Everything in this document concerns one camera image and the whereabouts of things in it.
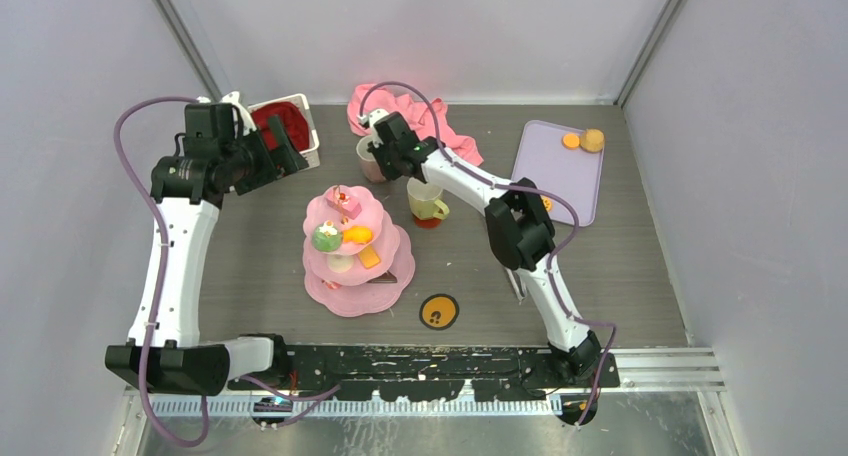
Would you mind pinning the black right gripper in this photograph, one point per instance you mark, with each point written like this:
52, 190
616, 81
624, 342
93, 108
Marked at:
375, 147

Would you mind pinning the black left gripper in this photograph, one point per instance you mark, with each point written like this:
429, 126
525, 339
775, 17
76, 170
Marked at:
268, 172

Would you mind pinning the pink mug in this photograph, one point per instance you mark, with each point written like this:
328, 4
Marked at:
367, 161

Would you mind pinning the green mug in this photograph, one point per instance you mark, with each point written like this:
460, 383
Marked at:
426, 200

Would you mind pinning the pink cherry cake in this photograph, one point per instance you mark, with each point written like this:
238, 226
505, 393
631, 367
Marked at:
343, 201

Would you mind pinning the orange fish-shaped cookie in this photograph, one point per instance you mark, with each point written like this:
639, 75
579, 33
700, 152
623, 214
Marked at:
360, 235

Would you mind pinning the green frog macaron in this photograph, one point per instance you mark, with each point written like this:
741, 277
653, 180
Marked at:
326, 237

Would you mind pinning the orange wafer bar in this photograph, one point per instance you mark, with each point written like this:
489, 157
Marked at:
368, 257

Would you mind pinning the pink three-tier dessert stand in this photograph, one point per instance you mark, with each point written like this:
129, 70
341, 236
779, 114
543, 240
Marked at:
356, 297

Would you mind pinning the white round cake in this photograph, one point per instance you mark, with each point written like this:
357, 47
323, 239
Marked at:
339, 263

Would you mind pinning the chocolate cake slice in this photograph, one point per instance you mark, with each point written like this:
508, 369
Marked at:
386, 278

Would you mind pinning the metal serving tongs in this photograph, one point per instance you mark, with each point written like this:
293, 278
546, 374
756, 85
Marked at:
518, 287

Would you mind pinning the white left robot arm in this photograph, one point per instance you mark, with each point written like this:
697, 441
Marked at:
163, 353

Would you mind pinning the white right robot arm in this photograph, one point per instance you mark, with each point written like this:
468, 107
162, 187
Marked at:
520, 231

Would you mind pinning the white plastic basket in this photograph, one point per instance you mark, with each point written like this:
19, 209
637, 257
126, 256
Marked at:
311, 154

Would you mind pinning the pink cloth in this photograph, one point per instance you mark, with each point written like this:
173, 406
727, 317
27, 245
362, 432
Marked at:
417, 115

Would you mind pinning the dark red towel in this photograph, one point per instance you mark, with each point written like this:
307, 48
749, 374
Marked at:
294, 122

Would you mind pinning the red round coaster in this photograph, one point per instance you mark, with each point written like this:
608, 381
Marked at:
430, 223

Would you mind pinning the lavender serving tray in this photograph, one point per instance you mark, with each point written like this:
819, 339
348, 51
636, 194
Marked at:
572, 175

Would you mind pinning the orange lotus-root cookie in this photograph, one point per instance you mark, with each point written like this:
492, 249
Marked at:
547, 204

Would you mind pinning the orange round sticker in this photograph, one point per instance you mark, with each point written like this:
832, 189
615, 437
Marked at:
439, 312

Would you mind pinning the small orange round cookie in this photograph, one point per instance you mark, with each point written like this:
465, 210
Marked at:
571, 141

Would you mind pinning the golden round bun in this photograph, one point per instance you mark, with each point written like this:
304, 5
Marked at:
592, 140

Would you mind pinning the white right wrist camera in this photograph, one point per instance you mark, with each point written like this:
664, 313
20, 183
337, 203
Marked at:
368, 120

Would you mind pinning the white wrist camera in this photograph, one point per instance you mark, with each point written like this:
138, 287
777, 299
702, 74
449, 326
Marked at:
243, 119
368, 120

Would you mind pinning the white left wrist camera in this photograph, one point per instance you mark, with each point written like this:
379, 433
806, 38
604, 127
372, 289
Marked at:
243, 119

